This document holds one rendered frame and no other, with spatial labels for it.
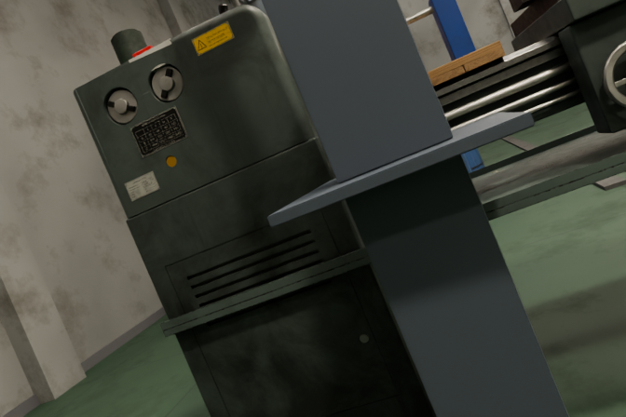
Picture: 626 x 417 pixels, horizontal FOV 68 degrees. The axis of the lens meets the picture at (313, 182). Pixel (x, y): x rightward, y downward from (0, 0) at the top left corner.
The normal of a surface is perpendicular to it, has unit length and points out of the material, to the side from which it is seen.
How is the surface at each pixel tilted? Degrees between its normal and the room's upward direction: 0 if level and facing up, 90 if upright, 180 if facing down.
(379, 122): 90
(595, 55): 90
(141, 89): 90
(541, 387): 90
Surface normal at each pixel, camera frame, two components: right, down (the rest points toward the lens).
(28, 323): 0.88, -0.36
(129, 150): -0.19, 0.11
